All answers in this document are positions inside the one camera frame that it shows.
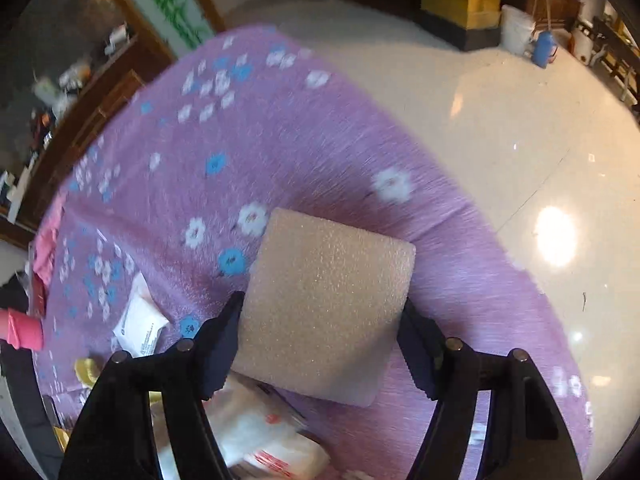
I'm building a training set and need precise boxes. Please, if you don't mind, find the wooden chair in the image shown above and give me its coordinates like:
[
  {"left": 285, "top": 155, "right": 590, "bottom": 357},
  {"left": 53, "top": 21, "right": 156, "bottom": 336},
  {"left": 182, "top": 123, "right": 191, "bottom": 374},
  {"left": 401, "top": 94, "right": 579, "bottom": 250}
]
[{"left": 575, "top": 15, "right": 640, "bottom": 106}]

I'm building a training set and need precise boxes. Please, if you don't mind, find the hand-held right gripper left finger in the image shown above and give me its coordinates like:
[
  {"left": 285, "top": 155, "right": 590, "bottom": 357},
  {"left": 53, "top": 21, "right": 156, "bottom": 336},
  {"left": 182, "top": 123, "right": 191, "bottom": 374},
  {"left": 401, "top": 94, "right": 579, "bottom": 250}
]
[{"left": 59, "top": 291, "right": 246, "bottom": 480}]

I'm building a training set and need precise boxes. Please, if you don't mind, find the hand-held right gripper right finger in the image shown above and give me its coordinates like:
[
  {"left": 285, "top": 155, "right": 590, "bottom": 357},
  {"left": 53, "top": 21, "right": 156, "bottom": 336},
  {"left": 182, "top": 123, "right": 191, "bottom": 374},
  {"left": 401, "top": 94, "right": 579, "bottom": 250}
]
[{"left": 397, "top": 297, "right": 583, "bottom": 480}]

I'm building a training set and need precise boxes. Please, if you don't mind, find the red wallet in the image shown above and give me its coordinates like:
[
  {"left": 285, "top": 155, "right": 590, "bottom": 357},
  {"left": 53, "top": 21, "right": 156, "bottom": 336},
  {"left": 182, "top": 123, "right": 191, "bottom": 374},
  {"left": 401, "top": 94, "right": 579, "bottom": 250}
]
[{"left": 29, "top": 272, "right": 47, "bottom": 318}]

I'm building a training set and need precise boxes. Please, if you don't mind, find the purple floral tablecloth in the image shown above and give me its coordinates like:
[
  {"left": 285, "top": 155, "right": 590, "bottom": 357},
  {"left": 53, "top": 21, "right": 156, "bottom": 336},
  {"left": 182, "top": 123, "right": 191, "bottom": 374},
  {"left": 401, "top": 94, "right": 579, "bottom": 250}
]
[{"left": 32, "top": 25, "right": 596, "bottom": 480}]

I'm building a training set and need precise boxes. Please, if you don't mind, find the black bag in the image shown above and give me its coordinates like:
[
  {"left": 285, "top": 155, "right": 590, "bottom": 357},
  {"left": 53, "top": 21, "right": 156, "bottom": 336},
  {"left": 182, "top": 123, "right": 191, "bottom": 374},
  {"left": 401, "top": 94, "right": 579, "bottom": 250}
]
[{"left": 0, "top": 280, "right": 63, "bottom": 480}]

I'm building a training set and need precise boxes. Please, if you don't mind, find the yellow cloth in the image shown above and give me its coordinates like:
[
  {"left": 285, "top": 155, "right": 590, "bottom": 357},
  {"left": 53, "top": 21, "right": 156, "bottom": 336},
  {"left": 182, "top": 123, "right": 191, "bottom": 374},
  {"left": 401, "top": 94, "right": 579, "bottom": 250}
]
[{"left": 74, "top": 357, "right": 103, "bottom": 388}]

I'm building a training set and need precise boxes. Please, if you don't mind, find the foam block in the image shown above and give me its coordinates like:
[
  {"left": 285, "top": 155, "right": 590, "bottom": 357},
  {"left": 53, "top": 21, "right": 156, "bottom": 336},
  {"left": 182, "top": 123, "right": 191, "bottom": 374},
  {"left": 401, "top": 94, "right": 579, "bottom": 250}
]
[{"left": 232, "top": 207, "right": 417, "bottom": 407}]

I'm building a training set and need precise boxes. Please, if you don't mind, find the pink cloth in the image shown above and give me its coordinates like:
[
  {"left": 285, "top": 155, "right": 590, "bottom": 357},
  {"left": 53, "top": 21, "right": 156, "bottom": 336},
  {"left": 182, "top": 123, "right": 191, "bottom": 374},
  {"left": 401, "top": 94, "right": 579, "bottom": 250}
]
[{"left": 32, "top": 195, "right": 68, "bottom": 286}]

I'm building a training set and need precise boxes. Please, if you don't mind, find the white bucket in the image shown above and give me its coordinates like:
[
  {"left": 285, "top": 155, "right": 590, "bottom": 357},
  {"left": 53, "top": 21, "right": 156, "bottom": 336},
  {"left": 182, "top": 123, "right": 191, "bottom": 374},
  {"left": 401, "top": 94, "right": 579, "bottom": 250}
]
[{"left": 500, "top": 4, "right": 536, "bottom": 56}]

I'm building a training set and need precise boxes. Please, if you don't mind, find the white tissue packet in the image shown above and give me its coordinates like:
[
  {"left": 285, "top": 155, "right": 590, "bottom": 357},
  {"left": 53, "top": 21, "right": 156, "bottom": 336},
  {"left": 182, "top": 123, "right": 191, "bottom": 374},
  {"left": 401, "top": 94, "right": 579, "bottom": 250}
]
[{"left": 112, "top": 272, "right": 170, "bottom": 358}]

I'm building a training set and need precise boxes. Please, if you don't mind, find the wooden cabinet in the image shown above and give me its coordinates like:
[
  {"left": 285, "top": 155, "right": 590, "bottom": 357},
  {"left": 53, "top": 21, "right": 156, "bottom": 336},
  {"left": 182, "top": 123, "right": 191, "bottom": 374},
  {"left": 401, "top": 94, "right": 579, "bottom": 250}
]
[{"left": 0, "top": 35, "right": 176, "bottom": 251}]

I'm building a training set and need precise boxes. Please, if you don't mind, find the red print plastic bag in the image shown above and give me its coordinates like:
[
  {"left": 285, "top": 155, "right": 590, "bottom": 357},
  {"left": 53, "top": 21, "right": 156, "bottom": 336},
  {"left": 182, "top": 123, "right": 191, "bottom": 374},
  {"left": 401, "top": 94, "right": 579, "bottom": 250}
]
[{"left": 200, "top": 375, "right": 331, "bottom": 480}]

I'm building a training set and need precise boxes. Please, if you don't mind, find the yellow pillar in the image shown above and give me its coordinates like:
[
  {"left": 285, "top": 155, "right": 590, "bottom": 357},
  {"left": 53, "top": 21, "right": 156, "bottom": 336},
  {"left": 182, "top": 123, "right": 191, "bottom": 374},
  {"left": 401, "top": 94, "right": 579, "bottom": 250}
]
[{"left": 420, "top": 0, "right": 503, "bottom": 51}]

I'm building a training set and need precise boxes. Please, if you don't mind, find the pink knitted cup holder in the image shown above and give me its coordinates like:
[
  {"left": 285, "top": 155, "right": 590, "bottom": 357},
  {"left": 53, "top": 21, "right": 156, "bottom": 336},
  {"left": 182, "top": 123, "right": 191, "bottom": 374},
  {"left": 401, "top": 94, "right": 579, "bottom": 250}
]
[{"left": 0, "top": 308, "right": 45, "bottom": 351}]

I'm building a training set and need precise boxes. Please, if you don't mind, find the blue thermos bottle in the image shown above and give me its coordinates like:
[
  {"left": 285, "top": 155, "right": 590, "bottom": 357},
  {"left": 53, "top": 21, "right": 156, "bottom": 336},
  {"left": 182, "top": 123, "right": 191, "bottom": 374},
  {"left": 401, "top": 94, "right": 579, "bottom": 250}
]
[{"left": 531, "top": 30, "right": 558, "bottom": 68}]

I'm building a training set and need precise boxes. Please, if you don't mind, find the bamboo painted panel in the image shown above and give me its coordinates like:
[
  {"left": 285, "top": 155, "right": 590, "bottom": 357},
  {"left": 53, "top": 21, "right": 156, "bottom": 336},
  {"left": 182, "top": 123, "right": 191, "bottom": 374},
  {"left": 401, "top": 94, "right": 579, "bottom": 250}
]
[{"left": 102, "top": 0, "right": 226, "bottom": 56}]

